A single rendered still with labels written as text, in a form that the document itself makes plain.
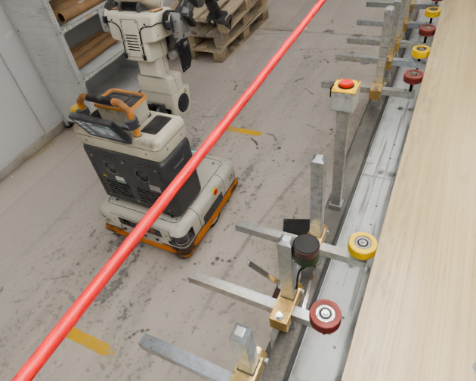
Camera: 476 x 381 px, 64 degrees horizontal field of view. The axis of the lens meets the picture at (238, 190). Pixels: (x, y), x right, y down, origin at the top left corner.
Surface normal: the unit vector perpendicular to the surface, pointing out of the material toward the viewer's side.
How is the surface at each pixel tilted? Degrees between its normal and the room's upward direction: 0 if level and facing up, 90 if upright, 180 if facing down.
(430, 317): 0
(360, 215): 0
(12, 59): 90
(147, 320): 0
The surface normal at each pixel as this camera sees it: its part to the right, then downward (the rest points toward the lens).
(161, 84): -0.45, 0.56
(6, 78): 0.90, 0.22
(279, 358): -0.12, -0.71
